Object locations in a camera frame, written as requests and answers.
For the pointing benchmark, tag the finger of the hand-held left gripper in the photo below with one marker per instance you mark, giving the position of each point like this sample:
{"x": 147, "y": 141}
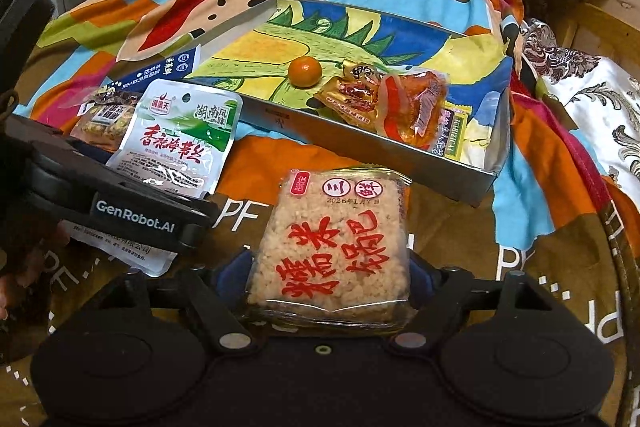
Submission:
{"x": 200, "y": 227}

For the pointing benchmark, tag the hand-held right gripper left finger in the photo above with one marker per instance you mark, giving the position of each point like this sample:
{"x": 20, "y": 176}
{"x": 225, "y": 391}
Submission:
{"x": 237, "y": 279}

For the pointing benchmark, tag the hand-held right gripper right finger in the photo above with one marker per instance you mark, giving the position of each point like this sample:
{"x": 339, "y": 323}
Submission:
{"x": 422, "y": 282}

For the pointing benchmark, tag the white packet with green print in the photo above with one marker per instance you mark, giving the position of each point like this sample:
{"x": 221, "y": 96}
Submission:
{"x": 175, "y": 137}

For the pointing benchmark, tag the clear nut bar packet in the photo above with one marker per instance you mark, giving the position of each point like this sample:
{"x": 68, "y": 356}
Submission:
{"x": 102, "y": 119}

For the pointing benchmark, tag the rice cracker packet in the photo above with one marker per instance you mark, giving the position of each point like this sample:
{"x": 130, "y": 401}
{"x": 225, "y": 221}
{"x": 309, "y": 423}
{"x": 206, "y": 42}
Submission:
{"x": 330, "y": 247}

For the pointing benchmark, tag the yellow green snack packet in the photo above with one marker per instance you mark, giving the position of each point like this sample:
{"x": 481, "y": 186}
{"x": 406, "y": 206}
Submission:
{"x": 462, "y": 139}

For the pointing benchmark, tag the clear packet with orange snack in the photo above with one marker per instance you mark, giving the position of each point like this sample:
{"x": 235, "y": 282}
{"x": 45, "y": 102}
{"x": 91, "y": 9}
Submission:
{"x": 412, "y": 107}

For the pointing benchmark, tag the orange tangerine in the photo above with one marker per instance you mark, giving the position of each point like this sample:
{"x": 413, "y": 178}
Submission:
{"x": 304, "y": 72}

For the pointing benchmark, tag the red gold snack packet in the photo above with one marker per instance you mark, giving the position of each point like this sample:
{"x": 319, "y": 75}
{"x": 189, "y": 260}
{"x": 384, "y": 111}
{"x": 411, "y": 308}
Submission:
{"x": 350, "y": 102}

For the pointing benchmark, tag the small brown snack packet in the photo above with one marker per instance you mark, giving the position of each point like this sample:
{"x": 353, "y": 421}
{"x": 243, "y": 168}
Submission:
{"x": 361, "y": 72}

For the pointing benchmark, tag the grey box with dinosaur drawing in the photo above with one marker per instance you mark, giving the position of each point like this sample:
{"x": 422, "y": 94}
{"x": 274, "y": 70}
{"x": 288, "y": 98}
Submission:
{"x": 350, "y": 37}

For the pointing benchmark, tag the person's left hand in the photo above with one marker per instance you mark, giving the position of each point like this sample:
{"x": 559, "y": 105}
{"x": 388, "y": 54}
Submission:
{"x": 30, "y": 252}

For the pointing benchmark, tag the colourful printed blanket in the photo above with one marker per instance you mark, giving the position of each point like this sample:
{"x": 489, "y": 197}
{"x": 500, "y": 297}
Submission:
{"x": 525, "y": 257}

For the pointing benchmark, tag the floral white pillow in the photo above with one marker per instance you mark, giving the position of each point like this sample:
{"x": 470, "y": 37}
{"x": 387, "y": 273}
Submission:
{"x": 600, "y": 107}

